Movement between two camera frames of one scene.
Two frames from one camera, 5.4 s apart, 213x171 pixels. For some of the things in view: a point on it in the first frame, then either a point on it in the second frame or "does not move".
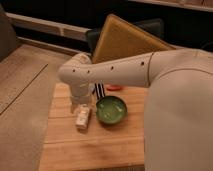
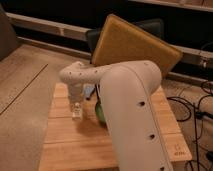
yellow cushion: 118,38 does not move
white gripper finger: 73,107 does not move
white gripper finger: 89,106 to 82,106
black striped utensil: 99,90 does not move
